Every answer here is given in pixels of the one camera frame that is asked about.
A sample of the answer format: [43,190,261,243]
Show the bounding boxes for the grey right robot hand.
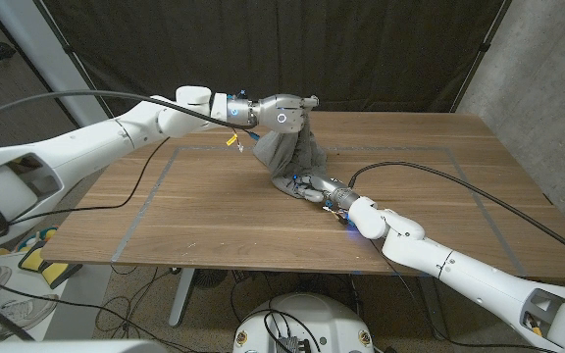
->
[289,175,362,214]

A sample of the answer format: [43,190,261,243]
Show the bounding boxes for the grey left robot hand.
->
[226,92,321,135]

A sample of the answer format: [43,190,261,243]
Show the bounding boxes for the grey shorts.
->
[251,115,330,200]

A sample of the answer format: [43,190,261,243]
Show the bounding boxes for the black backdrop curtain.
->
[41,0,509,141]

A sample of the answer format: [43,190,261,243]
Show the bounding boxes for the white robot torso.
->
[231,292,376,353]

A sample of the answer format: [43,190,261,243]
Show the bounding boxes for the black round fan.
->
[192,268,229,288]

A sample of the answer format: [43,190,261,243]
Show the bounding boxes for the grey table leg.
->
[417,277,450,340]

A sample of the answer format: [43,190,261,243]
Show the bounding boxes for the grey box on torso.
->
[275,335,313,353]

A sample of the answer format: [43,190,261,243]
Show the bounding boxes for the white table leg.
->
[168,267,196,328]

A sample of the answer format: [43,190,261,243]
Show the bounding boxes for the black backdrop stand pole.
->
[34,0,128,124]
[450,0,514,113]

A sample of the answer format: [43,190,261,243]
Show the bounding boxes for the white box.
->
[0,252,112,343]

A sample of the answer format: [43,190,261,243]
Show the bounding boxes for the colourful toy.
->
[0,225,61,255]

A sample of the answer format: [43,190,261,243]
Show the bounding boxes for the yellow sponge with black edge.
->
[17,239,82,289]

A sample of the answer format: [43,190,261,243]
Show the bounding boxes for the grey sneaker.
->
[0,292,59,342]

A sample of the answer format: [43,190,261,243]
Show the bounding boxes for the black torso cable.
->
[256,307,323,352]

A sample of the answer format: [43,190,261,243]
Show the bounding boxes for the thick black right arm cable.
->
[348,160,565,269]

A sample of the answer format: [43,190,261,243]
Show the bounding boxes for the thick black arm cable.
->
[0,89,259,131]
[348,160,565,269]

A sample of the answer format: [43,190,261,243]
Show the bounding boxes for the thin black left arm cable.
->
[5,135,172,227]

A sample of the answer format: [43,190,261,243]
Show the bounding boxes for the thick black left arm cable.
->
[0,89,259,131]

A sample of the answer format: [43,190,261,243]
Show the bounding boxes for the white door frame post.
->
[0,0,96,127]

